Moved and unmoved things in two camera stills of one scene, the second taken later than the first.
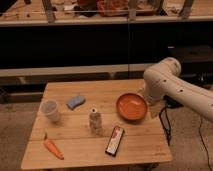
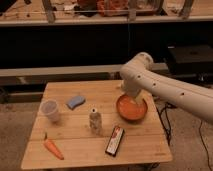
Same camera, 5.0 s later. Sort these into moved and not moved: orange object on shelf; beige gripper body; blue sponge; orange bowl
Moved: beige gripper body
Not moved: blue sponge; orange object on shelf; orange bowl
